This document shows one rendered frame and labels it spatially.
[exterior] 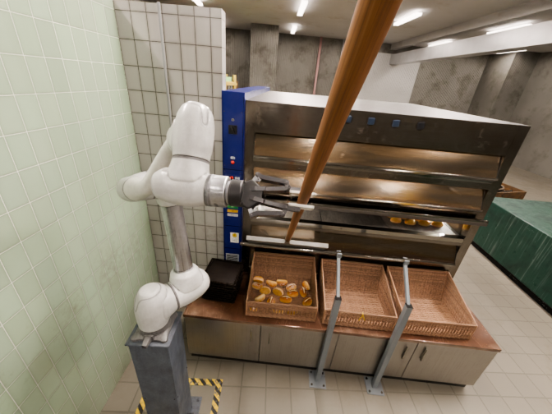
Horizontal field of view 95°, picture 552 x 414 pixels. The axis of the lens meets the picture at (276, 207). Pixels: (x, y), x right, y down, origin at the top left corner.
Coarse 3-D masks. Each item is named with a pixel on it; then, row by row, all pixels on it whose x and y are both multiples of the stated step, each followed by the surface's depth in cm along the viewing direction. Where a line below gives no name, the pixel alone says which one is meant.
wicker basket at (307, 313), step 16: (256, 256) 228; (272, 256) 228; (288, 256) 228; (304, 256) 227; (256, 272) 231; (272, 272) 231; (288, 272) 231; (304, 272) 230; (272, 288) 224; (256, 304) 193; (272, 304) 191; (288, 304) 210
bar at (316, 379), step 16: (352, 256) 182; (368, 256) 181; (384, 256) 181; (336, 288) 176; (336, 304) 173; (400, 320) 177; (400, 336) 182; (320, 352) 202; (384, 352) 196; (320, 368) 205; (384, 368) 200; (320, 384) 211; (368, 384) 214
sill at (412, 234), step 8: (288, 224) 216; (304, 224) 215; (312, 224) 215; (320, 224) 215; (328, 224) 215; (336, 224) 216; (344, 224) 218; (352, 224) 219; (368, 232) 215; (376, 232) 214; (384, 232) 214; (392, 232) 213; (400, 232) 213; (408, 232) 214; (416, 232) 215; (424, 232) 216; (432, 232) 217; (440, 240) 214; (448, 240) 213; (456, 240) 213
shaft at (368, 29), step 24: (360, 0) 18; (384, 0) 17; (360, 24) 19; (384, 24) 18; (360, 48) 21; (336, 72) 25; (360, 72) 23; (336, 96) 27; (336, 120) 30; (312, 168) 45; (288, 240) 152
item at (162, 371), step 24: (168, 336) 133; (144, 360) 134; (168, 360) 134; (144, 384) 144; (168, 384) 144; (192, 384) 204; (216, 384) 205; (168, 408) 155; (192, 408) 188; (216, 408) 190
